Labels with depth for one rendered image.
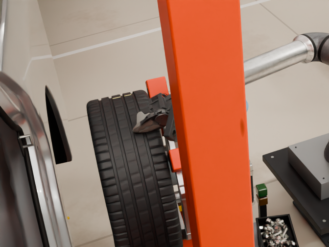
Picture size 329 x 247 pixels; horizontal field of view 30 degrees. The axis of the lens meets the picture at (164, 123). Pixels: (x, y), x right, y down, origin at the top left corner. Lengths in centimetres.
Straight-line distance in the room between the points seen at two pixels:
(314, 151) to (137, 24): 270
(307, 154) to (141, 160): 127
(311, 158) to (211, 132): 164
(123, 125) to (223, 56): 79
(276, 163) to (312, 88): 122
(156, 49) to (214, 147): 349
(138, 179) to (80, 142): 207
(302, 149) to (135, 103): 120
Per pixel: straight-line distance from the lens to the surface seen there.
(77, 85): 472
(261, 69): 229
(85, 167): 388
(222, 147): 155
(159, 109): 203
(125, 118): 214
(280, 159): 327
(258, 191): 255
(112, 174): 206
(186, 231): 224
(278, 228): 252
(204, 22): 136
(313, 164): 307
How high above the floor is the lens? 238
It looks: 35 degrees down
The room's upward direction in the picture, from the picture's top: 9 degrees counter-clockwise
